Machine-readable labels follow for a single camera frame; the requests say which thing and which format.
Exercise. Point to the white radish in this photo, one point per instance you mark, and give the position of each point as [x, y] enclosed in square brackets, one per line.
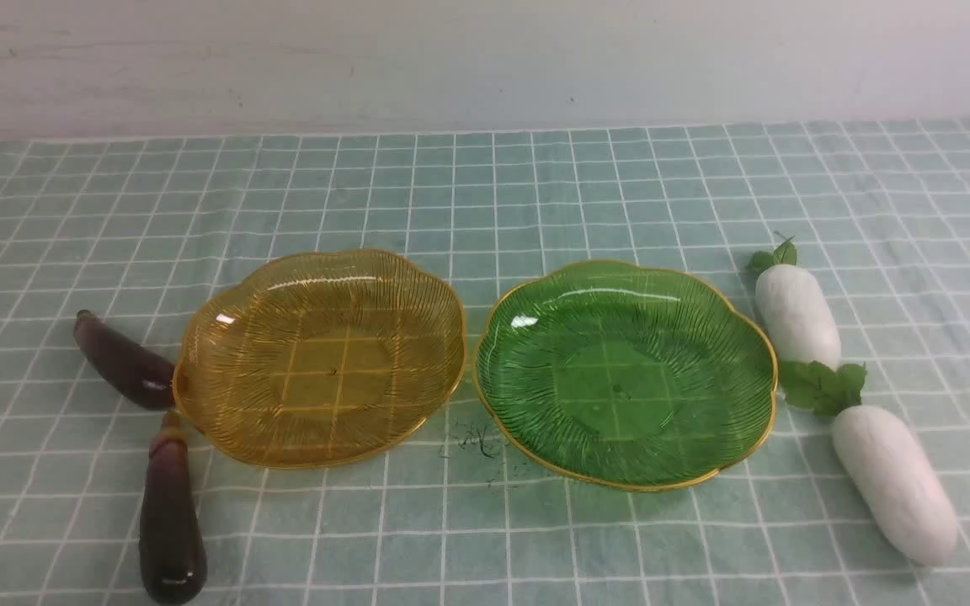
[797, 318]
[883, 458]

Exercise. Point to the purple eggplant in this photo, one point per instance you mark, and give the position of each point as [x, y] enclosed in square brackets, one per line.
[172, 561]
[137, 373]

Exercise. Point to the green ribbed glass plate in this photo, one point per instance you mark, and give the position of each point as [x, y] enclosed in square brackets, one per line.
[641, 379]

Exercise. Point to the amber ribbed glass plate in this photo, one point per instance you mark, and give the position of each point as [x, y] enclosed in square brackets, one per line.
[321, 358]

